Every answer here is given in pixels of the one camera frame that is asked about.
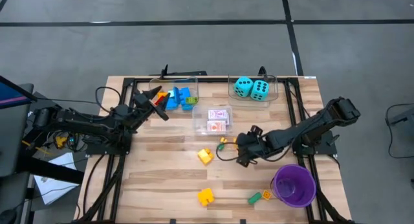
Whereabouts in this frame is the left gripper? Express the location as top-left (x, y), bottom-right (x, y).
top-left (128, 85), bottom-right (171, 127)

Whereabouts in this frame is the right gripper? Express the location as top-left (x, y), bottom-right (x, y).
top-left (235, 125), bottom-right (270, 169)

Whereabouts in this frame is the blue comb-shaped toy block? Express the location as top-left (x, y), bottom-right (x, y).
top-left (179, 87), bottom-right (195, 111)

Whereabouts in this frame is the teal foam die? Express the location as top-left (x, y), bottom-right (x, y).
top-left (234, 76), bottom-right (254, 98)
top-left (250, 80), bottom-right (270, 102)

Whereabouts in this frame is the large clear plastic bin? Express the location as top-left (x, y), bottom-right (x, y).
top-left (227, 73), bottom-right (279, 109)
top-left (147, 76), bottom-right (199, 115)

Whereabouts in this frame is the small clear plastic bin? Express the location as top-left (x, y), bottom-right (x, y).
top-left (190, 104), bottom-right (234, 137)

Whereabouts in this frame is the green toy brick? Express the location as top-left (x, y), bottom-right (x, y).
top-left (248, 192), bottom-right (263, 206)

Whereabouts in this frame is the purple plastic bucket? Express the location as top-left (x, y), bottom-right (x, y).
top-left (270, 164), bottom-right (317, 208)

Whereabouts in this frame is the black equipment case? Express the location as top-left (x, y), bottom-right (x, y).
top-left (24, 91), bottom-right (71, 144)

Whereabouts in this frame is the black metal beam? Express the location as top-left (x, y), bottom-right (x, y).
top-left (16, 154), bottom-right (85, 185)

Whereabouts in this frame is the white paper sheet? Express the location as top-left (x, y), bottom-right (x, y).
top-left (33, 151), bottom-right (81, 206)

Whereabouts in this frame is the computer monitor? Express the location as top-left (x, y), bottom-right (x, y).
top-left (0, 75), bottom-right (37, 110)

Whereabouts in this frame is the grey desk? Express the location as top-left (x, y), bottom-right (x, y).
top-left (0, 83), bottom-right (35, 179)

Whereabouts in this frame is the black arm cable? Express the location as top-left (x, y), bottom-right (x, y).
top-left (215, 140), bottom-right (242, 162)
top-left (95, 86), bottom-right (123, 117)

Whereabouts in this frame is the black camera mount with bar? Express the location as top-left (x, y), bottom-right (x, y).
top-left (160, 64), bottom-right (208, 81)

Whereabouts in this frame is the black metal table frame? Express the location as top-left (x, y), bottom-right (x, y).
top-left (72, 76), bottom-right (353, 224)

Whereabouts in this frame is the yellow cable connector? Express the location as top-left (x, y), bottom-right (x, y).
top-left (53, 136), bottom-right (67, 150)

